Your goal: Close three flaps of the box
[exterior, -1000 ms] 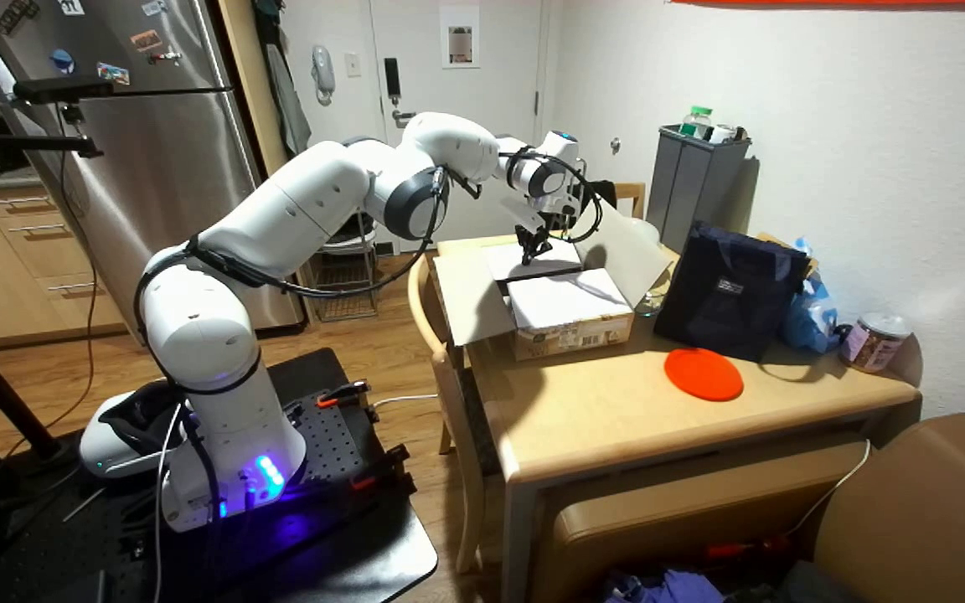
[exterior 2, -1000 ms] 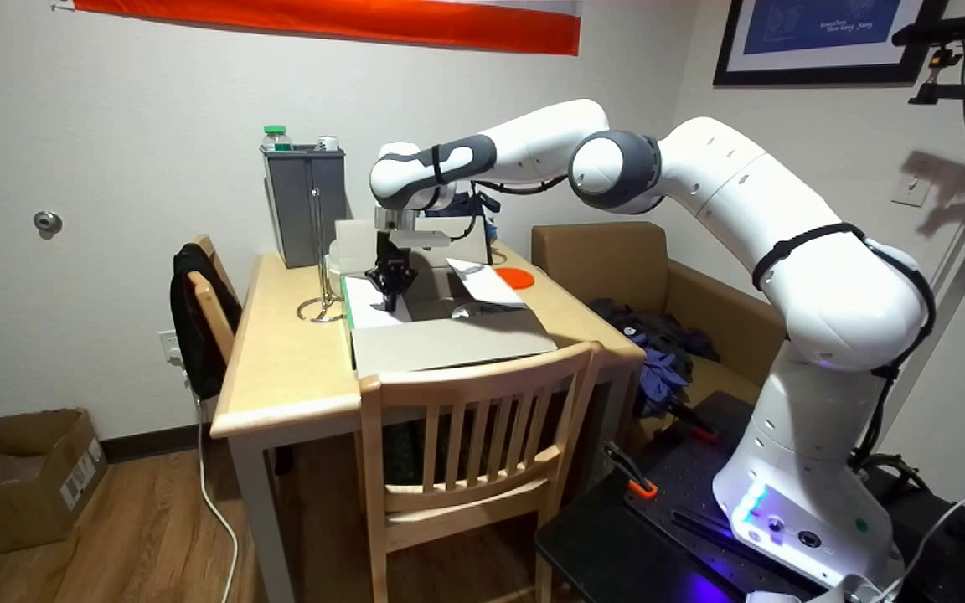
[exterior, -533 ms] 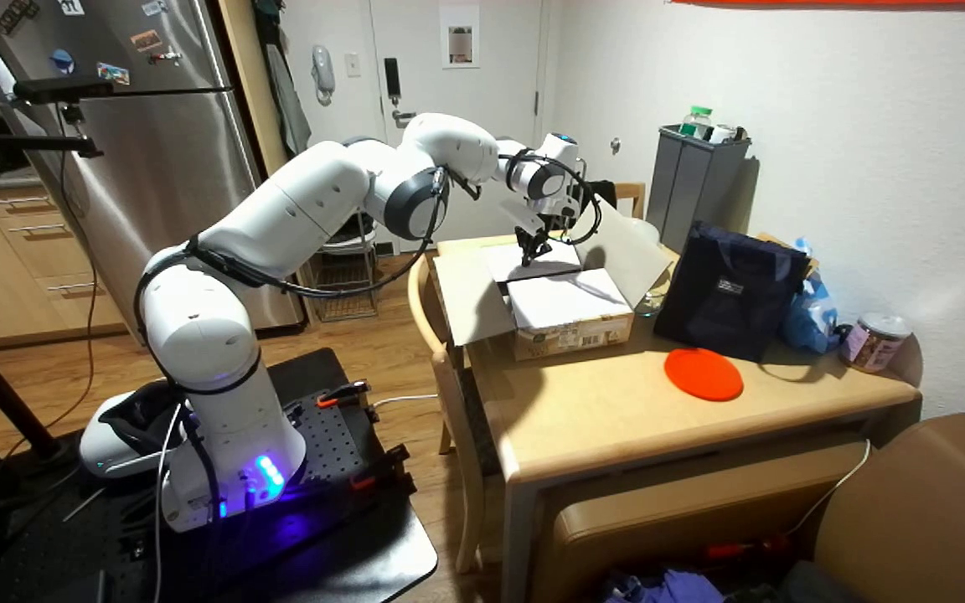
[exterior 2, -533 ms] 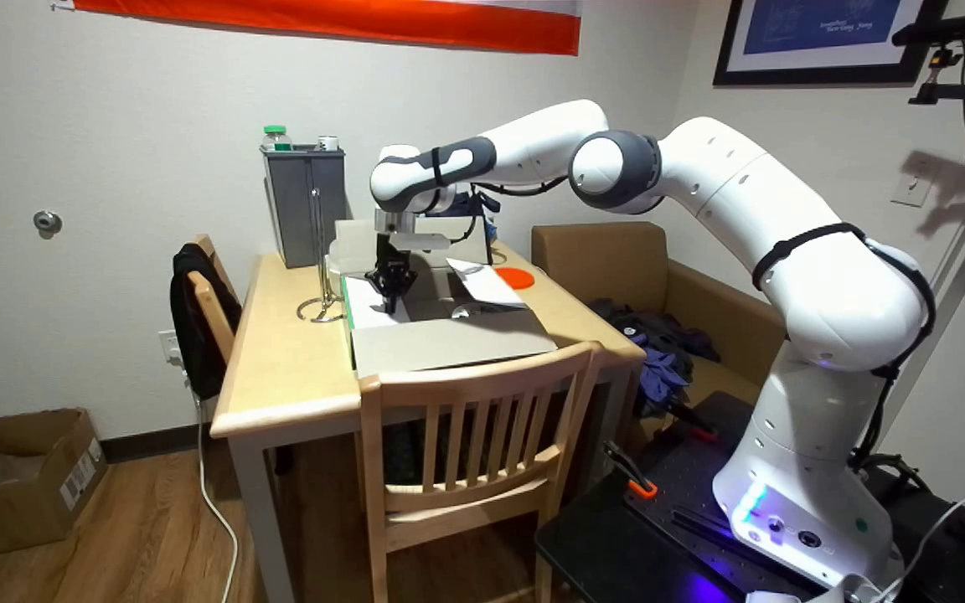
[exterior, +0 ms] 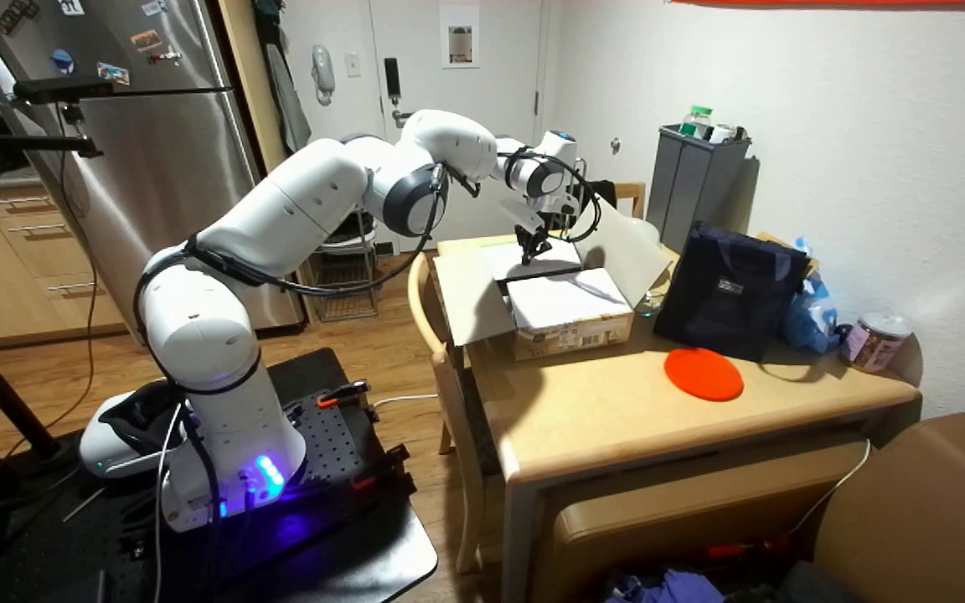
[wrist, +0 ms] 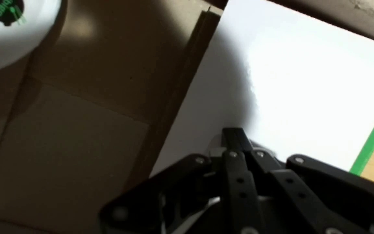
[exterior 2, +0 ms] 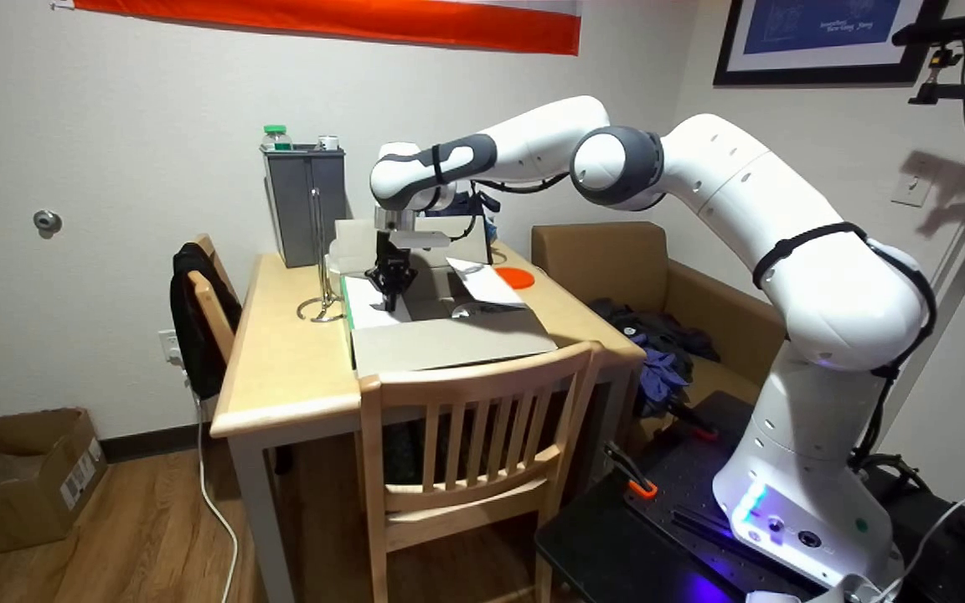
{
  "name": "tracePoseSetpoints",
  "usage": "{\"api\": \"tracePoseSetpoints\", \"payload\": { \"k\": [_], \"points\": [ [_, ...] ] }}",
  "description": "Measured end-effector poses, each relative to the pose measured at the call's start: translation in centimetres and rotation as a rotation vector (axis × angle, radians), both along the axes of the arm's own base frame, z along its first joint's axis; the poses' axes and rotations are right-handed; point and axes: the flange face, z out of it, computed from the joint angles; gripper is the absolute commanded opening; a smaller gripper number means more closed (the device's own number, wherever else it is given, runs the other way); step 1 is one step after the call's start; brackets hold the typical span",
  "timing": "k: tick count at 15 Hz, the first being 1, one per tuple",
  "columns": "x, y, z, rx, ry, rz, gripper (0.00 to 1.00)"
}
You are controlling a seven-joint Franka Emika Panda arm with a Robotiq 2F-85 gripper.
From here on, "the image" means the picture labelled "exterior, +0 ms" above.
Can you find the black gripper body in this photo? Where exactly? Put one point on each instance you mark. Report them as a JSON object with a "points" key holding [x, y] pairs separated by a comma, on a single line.
{"points": [[537, 238]]}

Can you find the framed portrait photo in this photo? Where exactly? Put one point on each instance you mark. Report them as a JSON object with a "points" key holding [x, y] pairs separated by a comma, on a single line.
{"points": [[460, 45]]}

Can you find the blue plastic bag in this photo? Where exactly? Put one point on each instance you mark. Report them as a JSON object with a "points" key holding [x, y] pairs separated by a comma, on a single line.
{"points": [[812, 320]]}

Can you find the white and black headset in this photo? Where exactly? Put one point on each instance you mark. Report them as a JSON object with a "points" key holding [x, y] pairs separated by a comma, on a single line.
{"points": [[124, 429]]}

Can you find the grey cardboard box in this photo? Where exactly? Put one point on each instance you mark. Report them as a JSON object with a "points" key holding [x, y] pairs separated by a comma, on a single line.
{"points": [[560, 306]]}

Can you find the green capped bottle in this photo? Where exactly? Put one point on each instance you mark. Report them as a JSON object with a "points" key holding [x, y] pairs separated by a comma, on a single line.
{"points": [[700, 114]]}

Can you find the black wall intercom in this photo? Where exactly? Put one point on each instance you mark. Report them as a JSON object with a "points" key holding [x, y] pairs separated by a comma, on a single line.
{"points": [[395, 80]]}

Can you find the orange round disc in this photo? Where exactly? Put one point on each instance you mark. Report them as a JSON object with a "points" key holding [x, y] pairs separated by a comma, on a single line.
{"points": [[705, 372]]}

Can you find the blue fridge magnet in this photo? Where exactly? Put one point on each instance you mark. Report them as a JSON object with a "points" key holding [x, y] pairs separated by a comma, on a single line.
{"points": [[61, 58]]}

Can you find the dark hanging coat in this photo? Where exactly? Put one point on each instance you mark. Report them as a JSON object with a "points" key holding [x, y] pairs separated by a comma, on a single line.
{"points": [[284, 87]]}

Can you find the curved wooden chair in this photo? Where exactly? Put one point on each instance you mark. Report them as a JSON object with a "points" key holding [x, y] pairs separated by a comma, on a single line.
{"points": [[424, 320]]}

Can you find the black camera tripod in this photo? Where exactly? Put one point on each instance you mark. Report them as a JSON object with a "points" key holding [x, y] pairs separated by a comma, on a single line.
{"points": [[57, 87]]}

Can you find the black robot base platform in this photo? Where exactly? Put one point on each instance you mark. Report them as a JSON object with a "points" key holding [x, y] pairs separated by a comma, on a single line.
{"points": [[338, 447]]}

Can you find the grey plastic bin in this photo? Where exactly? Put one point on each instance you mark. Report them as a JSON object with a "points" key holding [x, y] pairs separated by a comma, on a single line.
{"points": [[689, 186]]}

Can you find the brown leather armchair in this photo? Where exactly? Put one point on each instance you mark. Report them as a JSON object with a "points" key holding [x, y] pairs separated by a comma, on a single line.
{"points": [[929, 513]]}

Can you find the purple cloth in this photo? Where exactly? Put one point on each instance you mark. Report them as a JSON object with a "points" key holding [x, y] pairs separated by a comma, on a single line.
{"points": [[661, 587]]}

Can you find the pink round tub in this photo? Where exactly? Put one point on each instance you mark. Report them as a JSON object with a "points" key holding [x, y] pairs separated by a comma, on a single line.
{"points": [[877, 339]]}

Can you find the wooden drawer cabinet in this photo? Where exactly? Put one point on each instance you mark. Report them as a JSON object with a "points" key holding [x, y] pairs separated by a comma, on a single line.
{"points": [[15, 270]]}

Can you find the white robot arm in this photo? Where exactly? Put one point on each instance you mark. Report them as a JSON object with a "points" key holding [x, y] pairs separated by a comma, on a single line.
{"points": [[284, 211]]}

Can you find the metal frame stool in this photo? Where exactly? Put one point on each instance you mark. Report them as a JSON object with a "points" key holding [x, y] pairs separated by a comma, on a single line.
{"points": [[342, 263]]}

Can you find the dark blue bag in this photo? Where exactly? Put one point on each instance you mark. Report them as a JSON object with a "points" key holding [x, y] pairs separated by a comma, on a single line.
{"points": [[728, 290]]}

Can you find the stainless steel fridge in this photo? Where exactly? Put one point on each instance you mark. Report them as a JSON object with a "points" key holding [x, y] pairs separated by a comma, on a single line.
{"points": [[169, 145]]}

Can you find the white wall device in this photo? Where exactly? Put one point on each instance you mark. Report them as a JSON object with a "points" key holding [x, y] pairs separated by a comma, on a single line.
{"points": [[323, 67]]}

